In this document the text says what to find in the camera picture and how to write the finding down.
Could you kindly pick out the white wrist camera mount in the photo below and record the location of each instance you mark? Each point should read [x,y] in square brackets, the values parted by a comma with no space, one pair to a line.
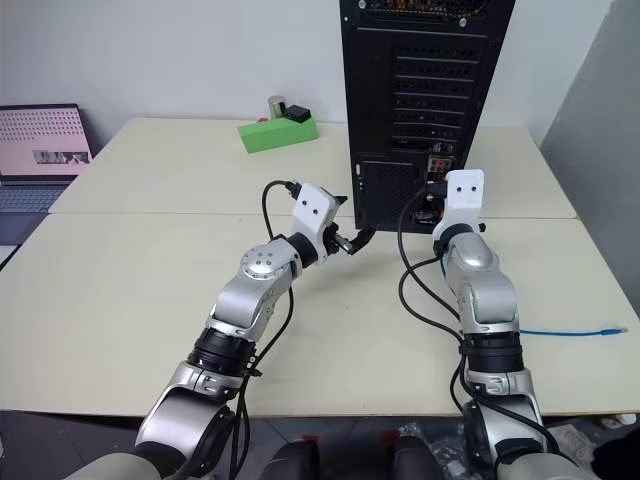
[466,197]
[312,212]

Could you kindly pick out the green rectangular block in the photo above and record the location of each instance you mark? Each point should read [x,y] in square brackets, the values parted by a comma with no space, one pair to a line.
[277,135]

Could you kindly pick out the open grey laptop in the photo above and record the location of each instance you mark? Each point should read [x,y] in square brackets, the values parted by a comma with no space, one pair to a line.
[40,145]

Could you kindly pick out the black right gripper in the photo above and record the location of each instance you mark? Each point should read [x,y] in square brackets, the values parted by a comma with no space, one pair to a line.
[432,205]

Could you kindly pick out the dark rounded shape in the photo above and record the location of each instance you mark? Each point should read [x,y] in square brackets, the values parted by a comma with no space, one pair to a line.
[414,457]
[296,457]

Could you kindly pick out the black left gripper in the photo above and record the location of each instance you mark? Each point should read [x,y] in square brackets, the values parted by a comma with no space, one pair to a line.
[336,241]

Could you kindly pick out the grey partition panel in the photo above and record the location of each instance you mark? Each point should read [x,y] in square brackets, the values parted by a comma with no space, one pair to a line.
[595,165]

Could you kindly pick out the crumpled clear plastic wrap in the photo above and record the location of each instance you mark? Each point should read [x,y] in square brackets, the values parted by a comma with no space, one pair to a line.
[447,447]

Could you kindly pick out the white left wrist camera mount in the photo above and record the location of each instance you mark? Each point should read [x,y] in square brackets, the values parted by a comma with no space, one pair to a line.
[312,212]

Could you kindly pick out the clear plastic bag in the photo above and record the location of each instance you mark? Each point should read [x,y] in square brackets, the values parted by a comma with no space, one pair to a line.
[575,440]

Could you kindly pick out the small black box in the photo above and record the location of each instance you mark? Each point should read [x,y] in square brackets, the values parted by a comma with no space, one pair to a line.
[299,113]

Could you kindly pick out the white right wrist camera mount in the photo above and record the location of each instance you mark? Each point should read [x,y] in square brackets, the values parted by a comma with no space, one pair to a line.
[466,197]

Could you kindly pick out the black computer tower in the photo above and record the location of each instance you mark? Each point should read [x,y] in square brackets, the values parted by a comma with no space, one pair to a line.
[425,75]

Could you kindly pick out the silver metal cylinder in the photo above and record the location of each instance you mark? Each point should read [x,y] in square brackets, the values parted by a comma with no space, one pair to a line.
[276,106]

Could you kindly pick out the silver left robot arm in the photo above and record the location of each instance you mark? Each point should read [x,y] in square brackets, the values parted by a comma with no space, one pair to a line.
[260,265]

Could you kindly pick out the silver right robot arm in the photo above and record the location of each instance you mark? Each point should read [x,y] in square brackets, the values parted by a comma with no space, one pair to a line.
[475,255]

